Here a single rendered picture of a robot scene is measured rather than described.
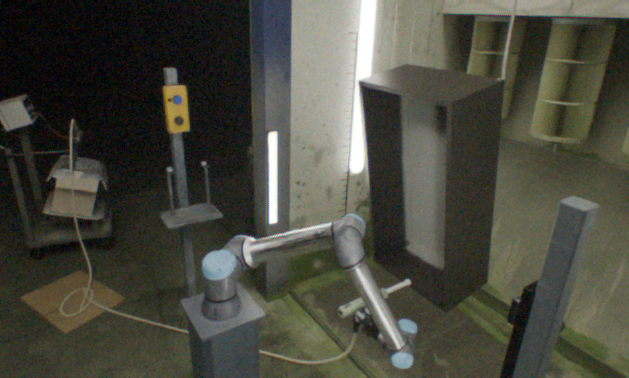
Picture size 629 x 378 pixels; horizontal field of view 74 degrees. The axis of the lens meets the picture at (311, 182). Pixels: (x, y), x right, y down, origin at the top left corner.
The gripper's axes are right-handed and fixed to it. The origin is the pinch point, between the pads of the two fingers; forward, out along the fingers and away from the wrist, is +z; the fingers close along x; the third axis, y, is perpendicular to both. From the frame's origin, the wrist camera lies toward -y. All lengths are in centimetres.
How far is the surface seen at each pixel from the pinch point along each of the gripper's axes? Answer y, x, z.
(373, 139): -73, 37, 42
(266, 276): 37, -10, 83
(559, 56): -117, 146, 8
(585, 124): -81, 157, -14
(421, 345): 48, 48, -12
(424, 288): 5.7, 47.4, -5.0
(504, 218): 0, 148, 11
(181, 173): -42, -52, 112
